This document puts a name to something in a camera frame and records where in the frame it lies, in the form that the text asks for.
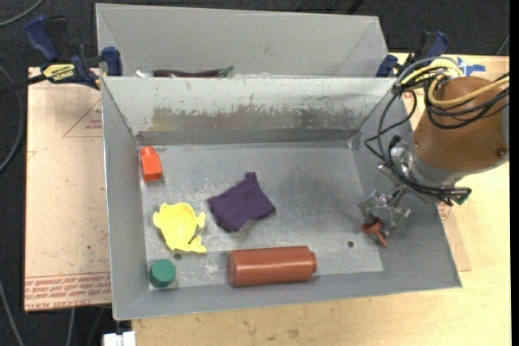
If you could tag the grey metal bin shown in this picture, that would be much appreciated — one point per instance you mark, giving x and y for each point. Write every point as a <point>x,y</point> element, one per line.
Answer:
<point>251,182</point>

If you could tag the brown cardboard board red print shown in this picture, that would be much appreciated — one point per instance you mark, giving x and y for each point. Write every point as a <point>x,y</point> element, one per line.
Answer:
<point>65,182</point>

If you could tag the green hexagonal block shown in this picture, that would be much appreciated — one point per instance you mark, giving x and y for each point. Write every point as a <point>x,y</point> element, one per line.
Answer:
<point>162,273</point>

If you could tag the orange small bottle-shaped block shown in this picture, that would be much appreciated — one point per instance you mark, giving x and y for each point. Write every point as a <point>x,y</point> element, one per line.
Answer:
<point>151,166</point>

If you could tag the red-brown plastic bottle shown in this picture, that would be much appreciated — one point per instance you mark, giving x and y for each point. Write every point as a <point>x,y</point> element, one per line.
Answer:
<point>269,265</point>

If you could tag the purple cloth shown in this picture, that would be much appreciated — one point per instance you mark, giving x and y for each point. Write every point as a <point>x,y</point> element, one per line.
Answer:
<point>242,204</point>

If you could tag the black cylinder on white bracket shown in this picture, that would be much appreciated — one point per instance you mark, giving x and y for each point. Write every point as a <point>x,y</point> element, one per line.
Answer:
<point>397,153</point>

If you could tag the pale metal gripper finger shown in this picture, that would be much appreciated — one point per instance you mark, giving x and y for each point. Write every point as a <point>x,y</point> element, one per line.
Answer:
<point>368,207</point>
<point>399,219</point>

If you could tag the yellow fish-shaped toy dish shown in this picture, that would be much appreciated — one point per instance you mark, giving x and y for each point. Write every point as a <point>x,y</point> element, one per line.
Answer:
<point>178,225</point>

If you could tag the red-brown small nozzle cap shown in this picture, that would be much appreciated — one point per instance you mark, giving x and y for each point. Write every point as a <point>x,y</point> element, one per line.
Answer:
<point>372,227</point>

